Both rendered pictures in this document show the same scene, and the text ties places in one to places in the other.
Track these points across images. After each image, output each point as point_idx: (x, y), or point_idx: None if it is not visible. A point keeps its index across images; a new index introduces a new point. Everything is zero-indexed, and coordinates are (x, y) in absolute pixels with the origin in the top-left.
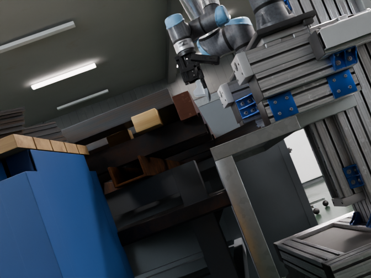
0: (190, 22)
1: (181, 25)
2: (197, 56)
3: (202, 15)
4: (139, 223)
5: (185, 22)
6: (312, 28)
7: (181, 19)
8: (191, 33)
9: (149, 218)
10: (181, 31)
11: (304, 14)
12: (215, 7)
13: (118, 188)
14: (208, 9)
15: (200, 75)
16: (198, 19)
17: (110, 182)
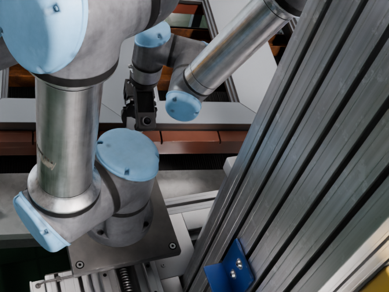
0: (180, 55)
1: (138, 49)
2: (134, 95)
3: (178, 72)
4: (165, 99)
5: (151, 51)
6: (99, 273)
7: (145, 44)
8: (171, 66)
9: (228, 101)
10: (134, 54)
11: (69, 256)
12: (178, 88)
13: (34, 82)
14: (178, 76)
15: (121, 111)
16: (177, 66)
17: (11, 76)
